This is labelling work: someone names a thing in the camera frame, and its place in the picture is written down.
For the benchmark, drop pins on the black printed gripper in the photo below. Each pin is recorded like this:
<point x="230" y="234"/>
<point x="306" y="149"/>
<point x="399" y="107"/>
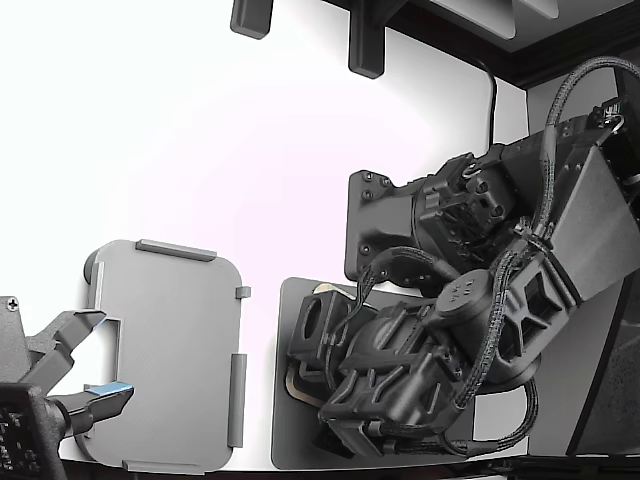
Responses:
<point x="395" y="360"/>

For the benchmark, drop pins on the grey gripper with screw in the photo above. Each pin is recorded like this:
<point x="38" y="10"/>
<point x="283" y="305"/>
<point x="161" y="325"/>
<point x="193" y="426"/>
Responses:
<point x="11" y="340"/>

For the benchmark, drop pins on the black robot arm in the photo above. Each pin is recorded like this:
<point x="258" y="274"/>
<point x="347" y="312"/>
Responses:
<point x="590" y="225"/>

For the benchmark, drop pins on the grey holder with tabs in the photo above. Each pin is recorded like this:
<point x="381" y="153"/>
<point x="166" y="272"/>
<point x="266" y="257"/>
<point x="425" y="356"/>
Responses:
<point x="175" y="340"/>

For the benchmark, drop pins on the dark grey flat plate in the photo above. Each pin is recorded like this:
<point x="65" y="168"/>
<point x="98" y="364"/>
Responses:
<point x="295" y="440"/>

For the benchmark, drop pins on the black side panel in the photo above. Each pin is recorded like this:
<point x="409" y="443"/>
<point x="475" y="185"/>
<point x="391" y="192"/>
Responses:
<point x="610" y="375"/>

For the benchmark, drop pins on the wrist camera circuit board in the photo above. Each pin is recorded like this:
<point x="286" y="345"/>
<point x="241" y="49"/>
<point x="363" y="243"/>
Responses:
<point x="25" y="440"/>

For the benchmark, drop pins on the black bracket block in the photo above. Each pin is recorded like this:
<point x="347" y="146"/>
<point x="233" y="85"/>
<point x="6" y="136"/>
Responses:
<point x="366" y="45"/>

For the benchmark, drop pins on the black shelf frame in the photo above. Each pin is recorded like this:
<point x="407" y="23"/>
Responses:
<point x="550" y="62"/>

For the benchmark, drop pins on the dark grey bracket block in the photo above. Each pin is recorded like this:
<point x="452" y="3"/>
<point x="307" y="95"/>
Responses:
<point x="251" y="17"/>

